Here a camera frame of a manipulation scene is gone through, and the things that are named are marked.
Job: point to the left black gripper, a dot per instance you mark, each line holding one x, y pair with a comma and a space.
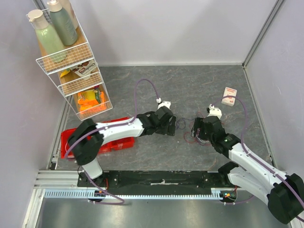
169, 129

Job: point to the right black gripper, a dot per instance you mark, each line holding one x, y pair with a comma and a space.
197, 129

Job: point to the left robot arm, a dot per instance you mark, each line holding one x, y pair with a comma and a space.
86, 141

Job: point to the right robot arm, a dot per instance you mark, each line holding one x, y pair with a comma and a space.
282, 193

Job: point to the small white card box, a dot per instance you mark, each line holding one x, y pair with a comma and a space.
229, 96

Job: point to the red bin right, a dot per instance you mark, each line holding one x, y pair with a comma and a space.
123, 143

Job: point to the red bin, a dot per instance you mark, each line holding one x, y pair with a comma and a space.
105, 148
123, 143

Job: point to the red bin middle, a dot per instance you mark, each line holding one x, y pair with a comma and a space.
105, 148

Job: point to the orange snack packs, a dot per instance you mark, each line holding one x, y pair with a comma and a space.
91, 100

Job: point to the chocolate cookie box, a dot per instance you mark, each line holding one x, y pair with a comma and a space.
85, 68

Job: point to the light green bottle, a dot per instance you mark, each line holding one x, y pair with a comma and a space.
47, 35

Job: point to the dark green bottle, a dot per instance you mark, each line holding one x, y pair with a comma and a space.
62, 23

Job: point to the beige bottle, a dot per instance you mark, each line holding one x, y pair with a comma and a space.
66, 4

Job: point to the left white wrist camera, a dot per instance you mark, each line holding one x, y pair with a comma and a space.
162, 103

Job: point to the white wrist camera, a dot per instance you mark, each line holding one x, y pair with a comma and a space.
162, 103
214, 111

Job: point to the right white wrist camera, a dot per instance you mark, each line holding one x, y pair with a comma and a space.
214, 111

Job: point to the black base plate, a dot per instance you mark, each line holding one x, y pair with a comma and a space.
144, 179

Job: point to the slotted cable duct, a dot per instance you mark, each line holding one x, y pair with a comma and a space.
150, 193

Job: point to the white wire shelf rack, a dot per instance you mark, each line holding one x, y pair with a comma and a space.
66, 81

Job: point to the aluminium frame rail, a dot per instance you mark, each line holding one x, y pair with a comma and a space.
56, 179

